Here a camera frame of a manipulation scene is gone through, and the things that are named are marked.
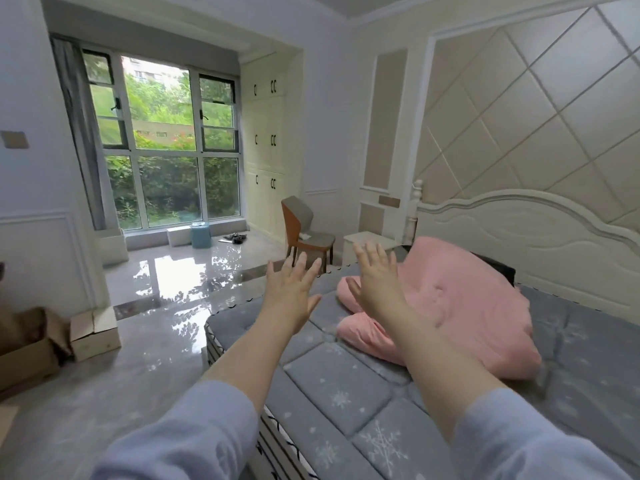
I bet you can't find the person's right hand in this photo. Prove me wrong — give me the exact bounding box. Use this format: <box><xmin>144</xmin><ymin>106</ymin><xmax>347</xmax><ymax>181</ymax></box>
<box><xmin>346</xmin><ymin>241</ymin><xmax>416</xmax><ymax>328</ymax></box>

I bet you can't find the person's left hand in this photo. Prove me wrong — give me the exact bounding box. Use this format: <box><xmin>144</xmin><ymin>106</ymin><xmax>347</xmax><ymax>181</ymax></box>
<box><xmin>259</xmin><ymin>251</ymin><xmax>323</xmax><ymax>336</ymax></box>

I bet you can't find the person's right forearm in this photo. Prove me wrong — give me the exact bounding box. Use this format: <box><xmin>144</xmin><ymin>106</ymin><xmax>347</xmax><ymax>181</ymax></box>
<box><xmin>381</xmin><ymin>306</ymin><xmax>632</xmax><ymax>480</ymax></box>

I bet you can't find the person's left forearm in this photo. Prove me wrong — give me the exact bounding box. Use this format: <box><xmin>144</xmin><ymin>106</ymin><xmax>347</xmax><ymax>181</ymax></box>
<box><xmin>92</xmin><ymin>322</ymin><xmax>302</xmax><ymax>480</ymax></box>

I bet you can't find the white bedside table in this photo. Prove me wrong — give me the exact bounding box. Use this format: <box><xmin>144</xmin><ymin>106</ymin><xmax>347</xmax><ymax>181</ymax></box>
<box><xmin>342</xmin><ymin>231</ymin><xmax>402</xmax><ymax>268</ymax></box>

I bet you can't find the brown and grey chair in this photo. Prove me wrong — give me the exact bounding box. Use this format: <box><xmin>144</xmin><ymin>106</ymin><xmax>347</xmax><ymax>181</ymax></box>
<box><xmin>280</xmin><ymin>196</ymin><xmax>336</xmax><ymax>274</ymax></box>

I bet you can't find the blue round stool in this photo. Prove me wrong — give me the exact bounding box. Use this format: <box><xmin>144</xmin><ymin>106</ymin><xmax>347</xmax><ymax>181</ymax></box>
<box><xmin>190</xmin><ymin>222</ymin><xmax>214</xmax><ymax>249</ymax></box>

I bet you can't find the pink quilt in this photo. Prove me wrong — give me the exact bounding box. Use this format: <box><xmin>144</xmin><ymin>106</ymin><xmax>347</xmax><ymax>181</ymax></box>
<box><xmin>335</xmin><ymin>236</ymin><xmax>544</xmax><ymax>380</ymax></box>

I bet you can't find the grey quilted snowflake mattress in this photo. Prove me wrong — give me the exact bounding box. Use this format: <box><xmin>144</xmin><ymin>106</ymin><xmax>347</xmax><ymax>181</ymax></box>
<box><xmin>205</xmin><ymin>271</ymin><xmax>640</xmax><ymax>480</ymax></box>

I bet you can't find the white built-in cabinet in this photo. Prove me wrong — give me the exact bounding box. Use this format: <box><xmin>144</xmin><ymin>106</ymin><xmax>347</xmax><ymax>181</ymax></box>
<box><xmin>239</xmin><ymin>51</ymin><xmax>304</xmax><ymax>244</ymax></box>

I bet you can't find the white carved bed headboard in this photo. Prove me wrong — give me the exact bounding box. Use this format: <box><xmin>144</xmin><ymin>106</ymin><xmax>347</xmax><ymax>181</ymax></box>
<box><xmin>407</xmin><ymin>179</ymin><xmax>640</xmax><ymax>326</ymax></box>

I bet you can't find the large black-framed window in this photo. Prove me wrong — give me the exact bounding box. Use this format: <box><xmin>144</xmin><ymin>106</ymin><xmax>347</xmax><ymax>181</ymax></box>
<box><xmin>79</xmin><ymin>47</ymin><xmax>244</xmax><ymax>233</ymax></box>

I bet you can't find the small cardboard box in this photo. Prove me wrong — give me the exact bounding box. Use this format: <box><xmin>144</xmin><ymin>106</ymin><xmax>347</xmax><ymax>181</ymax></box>
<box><xmin>69</xmin><ymin>307</ymin><xmax>123</xmax><ymax>363</ymax></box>

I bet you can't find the grey curtain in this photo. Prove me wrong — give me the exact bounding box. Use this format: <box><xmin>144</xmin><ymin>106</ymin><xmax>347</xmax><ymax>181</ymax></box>
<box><xmin>50</xmin><ymin>36</ymin><xmax>109</xmax><ymax>232</ymax></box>

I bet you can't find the large open cardboard box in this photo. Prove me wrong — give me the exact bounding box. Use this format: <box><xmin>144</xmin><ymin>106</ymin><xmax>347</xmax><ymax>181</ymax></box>
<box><xmin>0</xmin><ymin>307</ymin><xmax>74</xmax><ymax>396</ymax></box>

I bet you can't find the beige padded wall panel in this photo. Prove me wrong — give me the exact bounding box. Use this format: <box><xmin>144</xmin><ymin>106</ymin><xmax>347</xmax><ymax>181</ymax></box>
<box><xmin>414</xmin><ymin>4</ymin><xmax>640</xmax><ymax>231</ymax></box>

